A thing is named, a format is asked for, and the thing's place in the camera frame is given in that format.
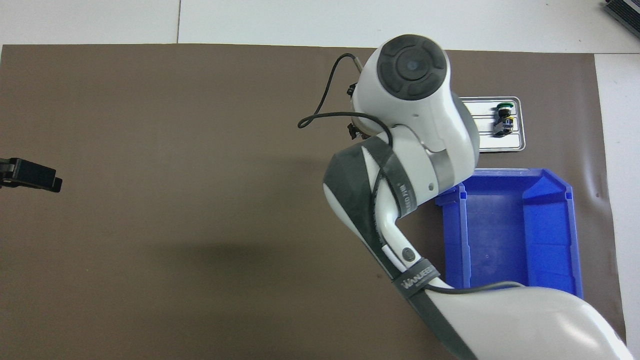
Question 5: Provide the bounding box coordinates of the dark grey electronic device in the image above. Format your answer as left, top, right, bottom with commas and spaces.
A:
602, 0, 640, 38

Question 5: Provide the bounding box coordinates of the brown table mat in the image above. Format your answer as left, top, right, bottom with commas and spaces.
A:
0, 44, 628, 360

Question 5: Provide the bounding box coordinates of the blue plastic storage bin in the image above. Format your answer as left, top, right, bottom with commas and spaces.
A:
434, 167, 584, 301

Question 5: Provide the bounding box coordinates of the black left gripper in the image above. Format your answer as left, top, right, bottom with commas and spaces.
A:
0, 157, 63, 193

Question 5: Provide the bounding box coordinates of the green button with yellow-blue block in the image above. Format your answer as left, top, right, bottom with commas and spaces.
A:
492, 101, 516, 138

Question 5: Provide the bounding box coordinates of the grey metal tray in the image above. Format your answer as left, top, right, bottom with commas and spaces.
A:
460, 96, 527, 153

